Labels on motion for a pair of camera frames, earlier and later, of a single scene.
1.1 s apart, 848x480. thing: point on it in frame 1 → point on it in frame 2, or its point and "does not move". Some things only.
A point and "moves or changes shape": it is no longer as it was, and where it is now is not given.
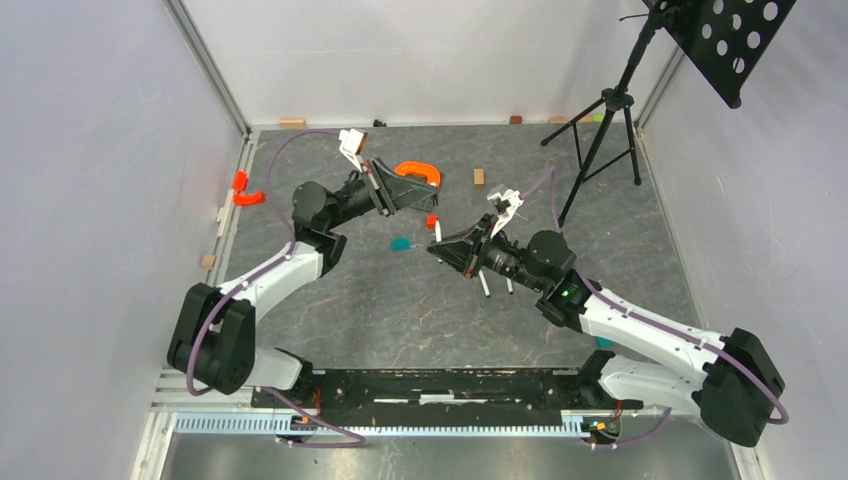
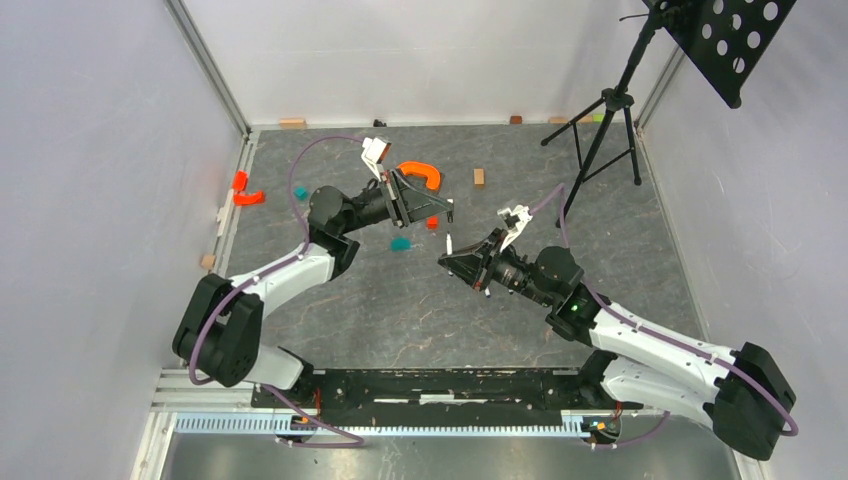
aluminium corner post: [206, 65] does not move
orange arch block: [433, 175] does not move
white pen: [438, 235] moves or changes shape
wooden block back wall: [292, 124] does not move
